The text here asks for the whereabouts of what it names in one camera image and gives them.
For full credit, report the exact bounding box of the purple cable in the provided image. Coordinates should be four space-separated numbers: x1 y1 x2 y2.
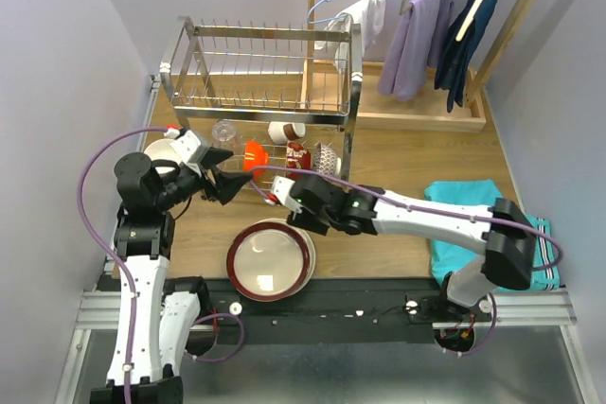
248 166 563 358
77 127 246 404

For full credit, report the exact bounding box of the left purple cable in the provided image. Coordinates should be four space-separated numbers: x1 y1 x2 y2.
77 127 246 404

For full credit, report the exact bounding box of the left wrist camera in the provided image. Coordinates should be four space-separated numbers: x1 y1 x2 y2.
164 128 210 176

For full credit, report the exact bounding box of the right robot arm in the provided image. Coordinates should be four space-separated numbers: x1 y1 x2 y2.
271 173 537 321

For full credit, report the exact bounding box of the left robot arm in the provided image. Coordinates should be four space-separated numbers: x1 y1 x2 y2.
89 147 252 403

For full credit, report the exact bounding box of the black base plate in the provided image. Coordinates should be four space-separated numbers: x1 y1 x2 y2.
94 275 503 347

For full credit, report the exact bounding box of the lavender towel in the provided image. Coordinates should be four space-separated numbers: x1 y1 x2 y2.
377 0 455 101

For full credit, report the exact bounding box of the navy blue garment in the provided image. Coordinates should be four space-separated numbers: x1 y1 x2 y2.
434 0 498 113

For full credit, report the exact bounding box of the patterned small bowl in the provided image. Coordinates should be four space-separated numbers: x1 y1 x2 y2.
312 143 342 176

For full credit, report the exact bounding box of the white cloth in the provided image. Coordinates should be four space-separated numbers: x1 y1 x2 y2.
314 0 386 70

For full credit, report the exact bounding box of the wooden clothes rack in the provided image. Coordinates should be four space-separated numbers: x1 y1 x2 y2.
295 0 536 132

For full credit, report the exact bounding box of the red rimmed white plate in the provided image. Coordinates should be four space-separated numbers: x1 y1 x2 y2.
226 220 310 303

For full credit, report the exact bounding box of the teal cloth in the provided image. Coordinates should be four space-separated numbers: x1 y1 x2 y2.
423 179 562 292

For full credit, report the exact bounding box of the orange bowl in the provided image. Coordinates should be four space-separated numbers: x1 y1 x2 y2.
242 140 269 172

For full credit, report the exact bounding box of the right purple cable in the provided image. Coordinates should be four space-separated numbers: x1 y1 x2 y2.
248 166 563 358

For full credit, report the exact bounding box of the pale green plate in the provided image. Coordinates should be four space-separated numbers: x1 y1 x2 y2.
262 218 316 291

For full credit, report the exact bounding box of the clear plastic cup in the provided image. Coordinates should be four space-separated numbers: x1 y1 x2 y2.
212 119 238 149

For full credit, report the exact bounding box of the metal two-tier dish rack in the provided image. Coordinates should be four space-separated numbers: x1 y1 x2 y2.
159 16 363 179

